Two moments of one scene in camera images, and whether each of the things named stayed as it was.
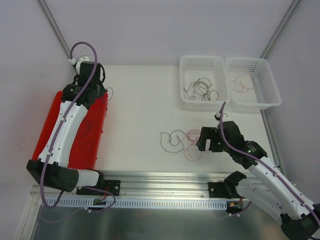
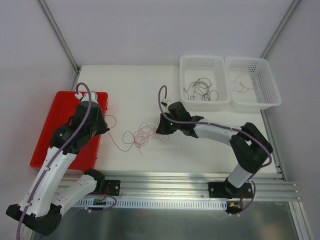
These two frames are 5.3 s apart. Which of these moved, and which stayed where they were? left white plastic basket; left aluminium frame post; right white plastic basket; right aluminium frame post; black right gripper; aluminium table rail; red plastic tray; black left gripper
Moved: black right gripper; black left gripper
Stayed: left white plastic basket; aluminium table rail; left aluminium frame post; red plastic tray; right aluminium frame post; right white plastic basket
